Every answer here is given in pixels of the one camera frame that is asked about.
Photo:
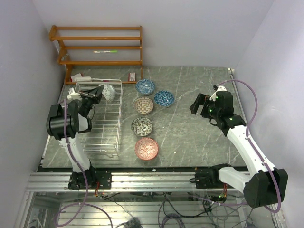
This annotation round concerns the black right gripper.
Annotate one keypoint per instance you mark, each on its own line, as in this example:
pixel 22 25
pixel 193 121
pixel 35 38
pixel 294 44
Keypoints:
pixel 203 99

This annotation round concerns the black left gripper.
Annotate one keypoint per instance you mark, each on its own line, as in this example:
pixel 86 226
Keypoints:
pixel 94 94

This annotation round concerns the white petal pattern bowl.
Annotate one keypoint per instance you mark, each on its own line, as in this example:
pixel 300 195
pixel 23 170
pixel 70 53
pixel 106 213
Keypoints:
pixel 108 92

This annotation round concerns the olive leaf pattern bowl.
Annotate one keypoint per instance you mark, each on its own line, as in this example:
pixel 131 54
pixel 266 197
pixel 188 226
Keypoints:
pixel 141 126

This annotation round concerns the red patterned bowl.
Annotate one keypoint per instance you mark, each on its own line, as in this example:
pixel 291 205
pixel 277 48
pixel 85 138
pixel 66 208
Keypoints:
pixel 146 148

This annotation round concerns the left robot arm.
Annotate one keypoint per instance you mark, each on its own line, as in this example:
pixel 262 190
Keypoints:
pixel 65 123

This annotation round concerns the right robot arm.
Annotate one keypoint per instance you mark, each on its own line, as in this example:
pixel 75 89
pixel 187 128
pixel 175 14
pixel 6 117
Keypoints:
pixel 265 185

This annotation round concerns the wooden shelf rack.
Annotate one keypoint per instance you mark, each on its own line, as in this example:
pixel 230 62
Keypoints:
pixel 64 59

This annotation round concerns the blue triangle pattern bowl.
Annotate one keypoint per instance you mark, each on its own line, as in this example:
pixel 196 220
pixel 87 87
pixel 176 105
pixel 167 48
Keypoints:
pixel 164 98

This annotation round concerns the red white small box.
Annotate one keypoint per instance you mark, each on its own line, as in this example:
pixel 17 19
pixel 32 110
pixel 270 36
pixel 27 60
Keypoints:
pixel 132 77

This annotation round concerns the green white pen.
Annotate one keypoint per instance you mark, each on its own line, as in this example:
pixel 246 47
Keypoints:
pixel 105 51

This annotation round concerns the brown geometric pattern bowl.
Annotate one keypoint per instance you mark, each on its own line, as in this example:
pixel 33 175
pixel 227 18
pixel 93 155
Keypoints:
pixel 143 105

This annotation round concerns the blue floral pattern bowl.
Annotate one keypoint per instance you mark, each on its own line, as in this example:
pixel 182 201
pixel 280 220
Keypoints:
pixel 145 86

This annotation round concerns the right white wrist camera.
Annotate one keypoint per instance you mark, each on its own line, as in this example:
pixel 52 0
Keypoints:
pixel 217 89

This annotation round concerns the white wire dish rack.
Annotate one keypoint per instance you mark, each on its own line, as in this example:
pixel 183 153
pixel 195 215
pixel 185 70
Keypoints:
pixel 104 136

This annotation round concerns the aluminium mounting rail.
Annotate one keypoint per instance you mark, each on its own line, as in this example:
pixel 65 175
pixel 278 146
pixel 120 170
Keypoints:
pixel 121 182

